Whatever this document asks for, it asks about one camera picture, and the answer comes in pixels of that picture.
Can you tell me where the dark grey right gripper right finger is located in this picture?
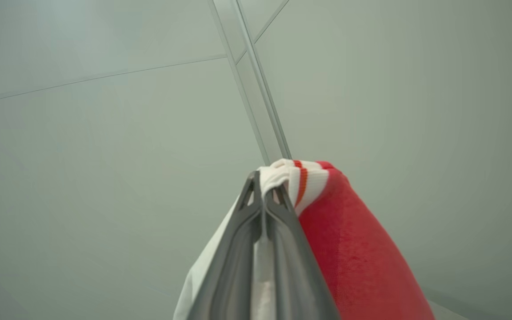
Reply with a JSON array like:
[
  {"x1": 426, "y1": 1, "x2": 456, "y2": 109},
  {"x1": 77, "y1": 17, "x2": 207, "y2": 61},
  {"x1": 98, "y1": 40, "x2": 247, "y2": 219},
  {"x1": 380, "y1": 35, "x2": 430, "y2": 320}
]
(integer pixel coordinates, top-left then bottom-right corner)
[{"x1": 265, "y1": 183, "x2": 341, "y2": 320}]

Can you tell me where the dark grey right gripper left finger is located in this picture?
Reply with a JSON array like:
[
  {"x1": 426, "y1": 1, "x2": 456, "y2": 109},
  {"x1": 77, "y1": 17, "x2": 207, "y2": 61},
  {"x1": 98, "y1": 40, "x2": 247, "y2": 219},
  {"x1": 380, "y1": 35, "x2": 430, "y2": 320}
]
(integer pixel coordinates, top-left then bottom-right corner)
[{"x1": 187, "y1": 171, "x2": 264, "y2": 320}]

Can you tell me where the red Bulls basketball jersey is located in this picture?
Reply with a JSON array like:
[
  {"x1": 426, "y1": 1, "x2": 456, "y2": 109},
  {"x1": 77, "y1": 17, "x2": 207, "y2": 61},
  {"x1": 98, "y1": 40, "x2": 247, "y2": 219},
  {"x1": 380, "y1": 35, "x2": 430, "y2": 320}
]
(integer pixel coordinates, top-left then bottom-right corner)
[{"x1": 173, "y1": 159, "x2": 436, "y2": 320}]

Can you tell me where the aluminium wall rail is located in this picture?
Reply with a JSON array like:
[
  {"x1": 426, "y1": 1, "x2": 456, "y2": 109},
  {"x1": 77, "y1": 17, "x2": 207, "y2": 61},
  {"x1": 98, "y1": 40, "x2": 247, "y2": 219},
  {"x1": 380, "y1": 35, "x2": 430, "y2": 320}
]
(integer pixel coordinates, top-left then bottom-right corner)
[{"x1": 206, "y1": 0, "x2": 293, "y2": 166}]

